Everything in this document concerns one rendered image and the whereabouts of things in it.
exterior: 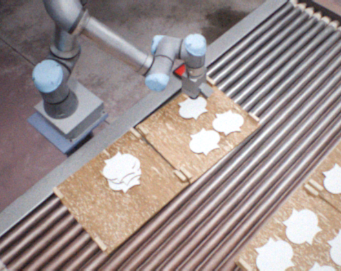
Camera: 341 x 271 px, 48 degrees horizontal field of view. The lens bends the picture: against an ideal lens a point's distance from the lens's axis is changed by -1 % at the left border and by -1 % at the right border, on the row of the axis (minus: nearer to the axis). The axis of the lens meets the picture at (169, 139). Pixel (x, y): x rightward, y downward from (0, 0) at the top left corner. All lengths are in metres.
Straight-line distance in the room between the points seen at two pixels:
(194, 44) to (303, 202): 0.71
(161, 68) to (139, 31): 2.08
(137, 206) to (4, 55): 2.31
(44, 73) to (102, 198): 0.53
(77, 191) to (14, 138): 1.46
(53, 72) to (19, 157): 1.37
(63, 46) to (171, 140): 0.57
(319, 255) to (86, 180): 0.91
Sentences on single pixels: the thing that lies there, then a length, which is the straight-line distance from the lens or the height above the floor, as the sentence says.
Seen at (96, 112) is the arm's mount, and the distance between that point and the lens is 1.72.
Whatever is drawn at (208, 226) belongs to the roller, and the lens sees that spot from 1.46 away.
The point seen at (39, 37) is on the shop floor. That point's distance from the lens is 3.53.
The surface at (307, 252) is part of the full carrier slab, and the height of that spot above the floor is 0.94.
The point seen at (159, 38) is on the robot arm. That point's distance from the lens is 1.40.
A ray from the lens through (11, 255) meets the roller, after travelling 1.56.
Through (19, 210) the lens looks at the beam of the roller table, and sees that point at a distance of 1.61.
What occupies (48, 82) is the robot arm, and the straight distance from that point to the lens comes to 1.54.
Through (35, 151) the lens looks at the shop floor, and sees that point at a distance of 2.83.
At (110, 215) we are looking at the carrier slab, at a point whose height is 0.94.
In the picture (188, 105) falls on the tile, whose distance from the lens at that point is 1.68.
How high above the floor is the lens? 2.31
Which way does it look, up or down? 59 degrees down
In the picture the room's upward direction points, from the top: 3 degrees counter-clockwise
